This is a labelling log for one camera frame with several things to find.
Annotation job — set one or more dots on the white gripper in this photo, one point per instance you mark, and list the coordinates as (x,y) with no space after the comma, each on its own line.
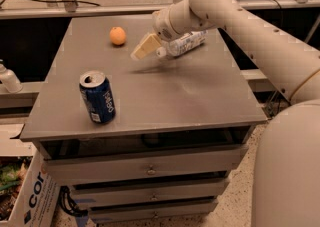
(162,24)

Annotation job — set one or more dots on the white cardboard box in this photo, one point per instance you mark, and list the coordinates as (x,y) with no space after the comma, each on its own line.
(28,193)

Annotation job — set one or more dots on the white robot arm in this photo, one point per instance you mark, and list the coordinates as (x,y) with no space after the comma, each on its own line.
(286,185)

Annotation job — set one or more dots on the blue pepsi can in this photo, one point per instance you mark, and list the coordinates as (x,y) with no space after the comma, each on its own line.
(97,95)

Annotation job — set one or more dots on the metal frame rail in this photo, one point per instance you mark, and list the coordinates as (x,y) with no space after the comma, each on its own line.
(147,9)

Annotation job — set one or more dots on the middle grey drawer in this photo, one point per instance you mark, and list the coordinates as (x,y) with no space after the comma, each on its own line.
(153,192)

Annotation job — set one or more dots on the orange fruit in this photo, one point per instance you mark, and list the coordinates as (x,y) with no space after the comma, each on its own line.
(117,36)

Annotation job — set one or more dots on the top grey drawer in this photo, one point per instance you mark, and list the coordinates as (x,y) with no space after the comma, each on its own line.
(145,165)

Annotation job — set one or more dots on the white spray bottle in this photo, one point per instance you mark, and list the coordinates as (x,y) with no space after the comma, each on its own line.
(9,79)

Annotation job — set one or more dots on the bottom grey drawer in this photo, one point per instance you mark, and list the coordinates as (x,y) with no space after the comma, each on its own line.
(154,211)

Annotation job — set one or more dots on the grey drawer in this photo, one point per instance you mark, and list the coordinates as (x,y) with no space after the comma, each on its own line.
(153,192)
(145,165)
(154,211)

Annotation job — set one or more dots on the clear plastic water bottle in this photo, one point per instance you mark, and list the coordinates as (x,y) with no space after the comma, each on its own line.
(182,45)

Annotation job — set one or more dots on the grey drawer cabinet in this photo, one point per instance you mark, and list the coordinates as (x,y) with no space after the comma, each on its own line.
(194,101)

